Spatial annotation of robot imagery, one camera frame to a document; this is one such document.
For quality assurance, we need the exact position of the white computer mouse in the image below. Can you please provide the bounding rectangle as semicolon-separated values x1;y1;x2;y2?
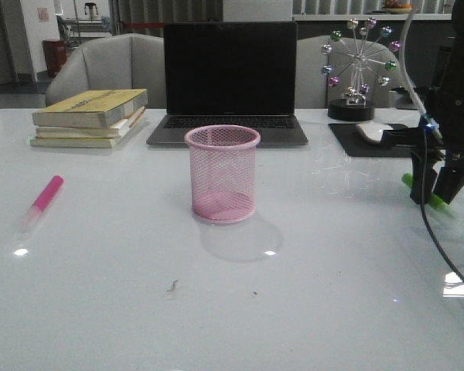
356;121;393;145

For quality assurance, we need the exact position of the red trash bin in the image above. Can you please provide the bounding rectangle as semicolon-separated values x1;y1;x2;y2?
43;39;67;77

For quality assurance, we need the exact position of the dark grey laptop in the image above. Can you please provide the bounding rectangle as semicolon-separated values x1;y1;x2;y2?
146;21;308;148

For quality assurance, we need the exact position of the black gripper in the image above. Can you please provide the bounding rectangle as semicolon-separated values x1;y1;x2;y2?
379;85;464;205

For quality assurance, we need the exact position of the pink mesh pen holder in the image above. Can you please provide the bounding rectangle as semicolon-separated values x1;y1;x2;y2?
184;124;261;224

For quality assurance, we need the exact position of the green highlighter pen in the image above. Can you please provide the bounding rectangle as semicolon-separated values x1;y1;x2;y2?
401;173;455;218

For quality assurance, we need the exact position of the ferris wheel desk toy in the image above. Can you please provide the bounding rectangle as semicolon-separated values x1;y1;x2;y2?
319;16;401;121

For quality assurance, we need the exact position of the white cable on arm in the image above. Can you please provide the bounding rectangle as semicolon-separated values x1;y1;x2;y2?
401;0;445;144

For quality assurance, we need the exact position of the middle cream book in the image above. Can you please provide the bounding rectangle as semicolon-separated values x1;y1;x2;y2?
36;107;145;138

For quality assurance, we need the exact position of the left grey armchair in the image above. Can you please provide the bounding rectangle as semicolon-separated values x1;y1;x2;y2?
45;33;166;108

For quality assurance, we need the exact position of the cream book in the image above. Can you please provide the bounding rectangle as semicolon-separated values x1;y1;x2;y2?
29;116;143;148
36;107;145;138

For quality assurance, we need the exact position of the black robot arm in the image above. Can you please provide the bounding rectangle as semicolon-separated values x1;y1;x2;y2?
381;1;464;204

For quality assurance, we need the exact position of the bottom cream book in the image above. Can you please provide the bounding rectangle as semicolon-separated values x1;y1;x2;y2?
29;116;143;148

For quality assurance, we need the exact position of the right grey armchair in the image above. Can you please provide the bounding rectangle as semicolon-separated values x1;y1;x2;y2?
295;36;404;109

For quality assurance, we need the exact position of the black mouse pad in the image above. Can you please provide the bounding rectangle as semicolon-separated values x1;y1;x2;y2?
329;123;424;158

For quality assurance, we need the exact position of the fruit bowl on counter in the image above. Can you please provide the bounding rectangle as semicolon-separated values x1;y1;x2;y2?
382;0;413;15

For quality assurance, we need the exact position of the pink highlighter pen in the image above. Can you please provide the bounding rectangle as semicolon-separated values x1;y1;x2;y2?
19;175;64;233

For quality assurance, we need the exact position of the top yellow book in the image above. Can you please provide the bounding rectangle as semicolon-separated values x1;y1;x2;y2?
32;89;148;128

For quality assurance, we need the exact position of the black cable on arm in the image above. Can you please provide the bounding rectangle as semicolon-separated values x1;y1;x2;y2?
419;127;464;301

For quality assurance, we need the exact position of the grey armchair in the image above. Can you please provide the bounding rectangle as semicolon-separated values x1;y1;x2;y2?
45;33;166;108
295;36;404;109

